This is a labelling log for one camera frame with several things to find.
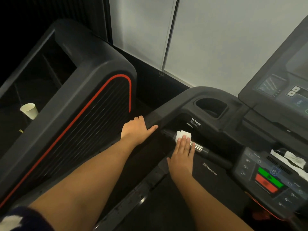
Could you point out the person's left hand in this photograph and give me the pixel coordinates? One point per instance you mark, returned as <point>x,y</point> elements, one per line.
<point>134,131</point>

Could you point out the person's left forearm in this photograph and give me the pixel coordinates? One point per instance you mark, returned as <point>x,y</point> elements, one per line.
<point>86,180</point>

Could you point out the person's left thumb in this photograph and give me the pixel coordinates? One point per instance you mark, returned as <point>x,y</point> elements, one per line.
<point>152,128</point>

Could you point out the person's right forearm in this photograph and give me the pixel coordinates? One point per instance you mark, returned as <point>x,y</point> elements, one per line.
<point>209,206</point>

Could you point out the dark blue patterned sleeve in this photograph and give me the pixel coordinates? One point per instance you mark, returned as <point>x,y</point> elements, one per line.
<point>21,220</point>

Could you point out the black treadmill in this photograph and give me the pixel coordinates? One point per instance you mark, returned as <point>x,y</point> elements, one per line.
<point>216,122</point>

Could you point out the person's right little finger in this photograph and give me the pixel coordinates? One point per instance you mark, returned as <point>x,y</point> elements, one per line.
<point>192,150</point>

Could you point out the treadmill touchscreen console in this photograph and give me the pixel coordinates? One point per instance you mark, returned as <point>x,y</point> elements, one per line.
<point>279,81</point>

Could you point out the white crumpled tissue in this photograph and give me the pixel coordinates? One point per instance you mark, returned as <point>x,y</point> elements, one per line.
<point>294,159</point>

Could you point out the white paper cup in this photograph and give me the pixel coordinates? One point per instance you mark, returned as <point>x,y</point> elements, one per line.
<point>29,110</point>

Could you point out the white wipe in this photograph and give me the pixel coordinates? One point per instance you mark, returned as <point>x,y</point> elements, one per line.
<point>183,135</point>

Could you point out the treadmill button control panel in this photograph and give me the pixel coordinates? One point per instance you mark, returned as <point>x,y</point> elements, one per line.
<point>267,180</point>

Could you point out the black machine with red stripe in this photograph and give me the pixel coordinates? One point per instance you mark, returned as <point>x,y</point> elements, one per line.
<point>84,113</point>

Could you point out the person's right middle finger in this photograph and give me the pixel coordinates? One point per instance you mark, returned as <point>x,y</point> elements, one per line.
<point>182,144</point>

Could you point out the person's right thumb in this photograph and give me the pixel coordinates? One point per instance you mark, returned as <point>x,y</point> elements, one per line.
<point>169,162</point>

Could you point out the person's right hand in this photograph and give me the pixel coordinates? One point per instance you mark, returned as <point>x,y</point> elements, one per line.
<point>181,163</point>

